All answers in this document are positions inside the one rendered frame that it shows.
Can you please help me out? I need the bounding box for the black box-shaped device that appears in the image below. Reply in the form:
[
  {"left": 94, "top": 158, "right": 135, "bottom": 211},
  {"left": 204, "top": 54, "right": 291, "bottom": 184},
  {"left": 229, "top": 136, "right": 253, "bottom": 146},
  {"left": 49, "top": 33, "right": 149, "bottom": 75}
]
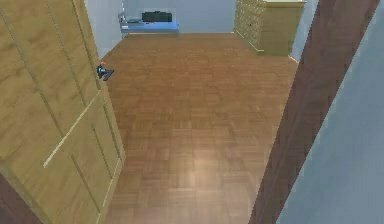
[{"left": 141, "top": 11, "right": 173, "bottom": 23}]

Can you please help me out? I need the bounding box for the light wooden room door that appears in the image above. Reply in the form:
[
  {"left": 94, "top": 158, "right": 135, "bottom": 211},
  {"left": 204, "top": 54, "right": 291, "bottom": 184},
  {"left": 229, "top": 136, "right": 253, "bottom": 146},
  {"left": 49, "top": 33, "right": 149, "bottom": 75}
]
[{"left": 0, "top": 0, "right": 127, "bottom": 224}]

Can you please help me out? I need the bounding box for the black door handle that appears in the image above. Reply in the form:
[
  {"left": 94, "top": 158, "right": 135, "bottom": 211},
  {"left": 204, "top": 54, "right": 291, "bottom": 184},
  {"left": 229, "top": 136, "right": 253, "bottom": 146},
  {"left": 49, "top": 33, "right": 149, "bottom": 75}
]
[{"left": 96, "top": 61, "right": 115, "bottom": 82}]

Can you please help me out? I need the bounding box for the blue low table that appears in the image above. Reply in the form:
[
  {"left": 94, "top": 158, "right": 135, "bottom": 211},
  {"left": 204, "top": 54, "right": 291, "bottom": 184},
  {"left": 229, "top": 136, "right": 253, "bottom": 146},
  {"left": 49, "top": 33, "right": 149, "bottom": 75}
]
[{"left": 120, "top": 19, "right": 180, "bottom": 36}]

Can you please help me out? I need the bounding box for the dark brown door frame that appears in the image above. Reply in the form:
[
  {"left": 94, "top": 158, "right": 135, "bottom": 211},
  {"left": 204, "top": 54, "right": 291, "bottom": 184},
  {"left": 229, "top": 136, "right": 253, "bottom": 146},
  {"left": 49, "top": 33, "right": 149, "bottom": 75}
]
[{"left": 248, "top": 0, "right": 381, "bottom": 224}]

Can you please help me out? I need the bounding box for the light wooden chest of drawers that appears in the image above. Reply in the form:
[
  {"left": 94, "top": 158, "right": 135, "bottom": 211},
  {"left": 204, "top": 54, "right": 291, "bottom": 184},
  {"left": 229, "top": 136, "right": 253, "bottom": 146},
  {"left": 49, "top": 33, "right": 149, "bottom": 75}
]
[{"left": 233, "top": 0, "right": 308, "bottom": 57}]

